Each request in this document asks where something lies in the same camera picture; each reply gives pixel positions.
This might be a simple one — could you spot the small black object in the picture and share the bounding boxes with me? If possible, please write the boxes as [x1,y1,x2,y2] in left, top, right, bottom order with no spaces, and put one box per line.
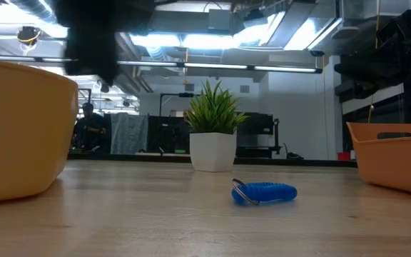
[283,142,305,161]

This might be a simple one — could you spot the black printer machine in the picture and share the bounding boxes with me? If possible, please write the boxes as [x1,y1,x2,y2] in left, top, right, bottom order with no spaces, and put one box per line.
[234,112,282,159]

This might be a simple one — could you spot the blue spring coil keychain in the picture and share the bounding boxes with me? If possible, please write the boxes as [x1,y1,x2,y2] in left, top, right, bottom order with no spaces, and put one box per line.
[230,177,298,207]

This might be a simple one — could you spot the dark monitor panel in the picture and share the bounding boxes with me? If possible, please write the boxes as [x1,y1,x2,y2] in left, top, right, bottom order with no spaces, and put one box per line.
[146,114,189,155]

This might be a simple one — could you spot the orange plastic bin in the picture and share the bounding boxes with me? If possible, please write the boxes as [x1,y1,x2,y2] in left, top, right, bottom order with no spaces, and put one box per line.
[346,121,411,199]

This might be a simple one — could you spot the yellow cable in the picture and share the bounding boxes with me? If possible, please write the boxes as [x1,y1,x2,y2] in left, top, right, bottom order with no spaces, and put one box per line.
[367,0,382,124]

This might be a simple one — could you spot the black ceiling dome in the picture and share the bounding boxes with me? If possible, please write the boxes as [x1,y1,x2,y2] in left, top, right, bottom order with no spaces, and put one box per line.
[16,25,42,46]

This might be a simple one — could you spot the grey cloth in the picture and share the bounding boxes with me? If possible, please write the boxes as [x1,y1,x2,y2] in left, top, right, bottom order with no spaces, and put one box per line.
[109,111,149,156]

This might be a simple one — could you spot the long light bar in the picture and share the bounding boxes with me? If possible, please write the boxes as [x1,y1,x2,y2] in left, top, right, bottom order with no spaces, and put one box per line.
[0,55,324,75]

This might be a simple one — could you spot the artificial plant in white pot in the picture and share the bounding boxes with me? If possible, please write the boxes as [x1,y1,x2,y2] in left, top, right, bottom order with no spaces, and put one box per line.
[186,80,251,173]

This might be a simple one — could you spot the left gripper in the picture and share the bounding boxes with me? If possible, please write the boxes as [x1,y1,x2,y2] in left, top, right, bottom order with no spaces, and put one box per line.
[54,0,155,86]

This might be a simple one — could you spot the person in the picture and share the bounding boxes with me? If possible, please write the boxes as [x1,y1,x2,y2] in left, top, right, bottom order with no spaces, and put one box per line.
[72,102,107,151]

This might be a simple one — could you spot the yellow plastic bin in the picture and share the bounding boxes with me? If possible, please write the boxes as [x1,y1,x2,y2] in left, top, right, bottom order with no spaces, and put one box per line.
[0,56,80,203]

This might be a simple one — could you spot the black table frame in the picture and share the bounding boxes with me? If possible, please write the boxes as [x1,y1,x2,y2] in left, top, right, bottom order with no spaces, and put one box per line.
[66,152,359,168]

